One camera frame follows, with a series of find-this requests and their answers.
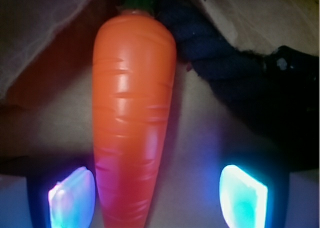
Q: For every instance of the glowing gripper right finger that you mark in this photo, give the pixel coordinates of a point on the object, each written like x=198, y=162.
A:
x=253, y=197

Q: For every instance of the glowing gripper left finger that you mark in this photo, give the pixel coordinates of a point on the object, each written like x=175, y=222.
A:
x=62, y=198

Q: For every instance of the orange toy carrot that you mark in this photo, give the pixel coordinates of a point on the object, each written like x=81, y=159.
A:
x=133, y=70

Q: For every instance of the brown paper bag container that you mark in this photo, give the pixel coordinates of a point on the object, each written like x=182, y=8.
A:
x=45, y=92

